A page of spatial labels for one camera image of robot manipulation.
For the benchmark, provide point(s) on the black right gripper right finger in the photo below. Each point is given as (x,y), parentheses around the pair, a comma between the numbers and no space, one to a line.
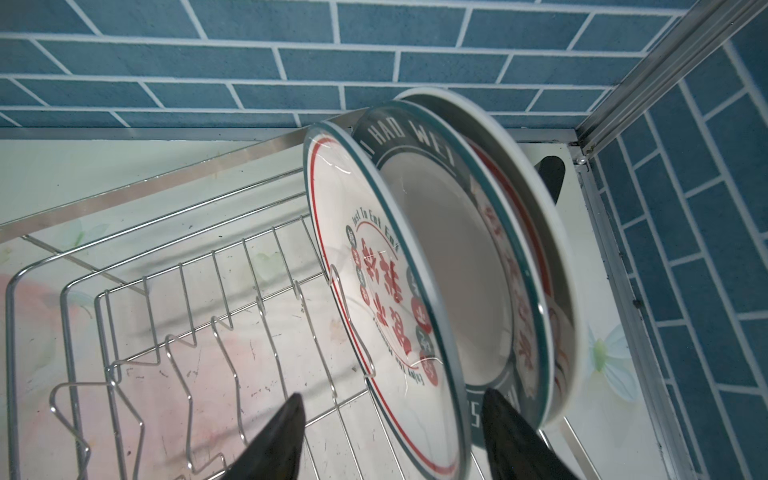
(514,449)

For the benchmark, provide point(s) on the aluminium corner frame post right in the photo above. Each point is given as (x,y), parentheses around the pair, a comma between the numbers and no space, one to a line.
(703,29)

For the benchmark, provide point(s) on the chrome wire dish rack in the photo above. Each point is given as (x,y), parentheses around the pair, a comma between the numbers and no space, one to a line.
(156,349)

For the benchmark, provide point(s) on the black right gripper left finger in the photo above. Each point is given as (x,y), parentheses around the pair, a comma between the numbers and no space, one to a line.
(275,453)

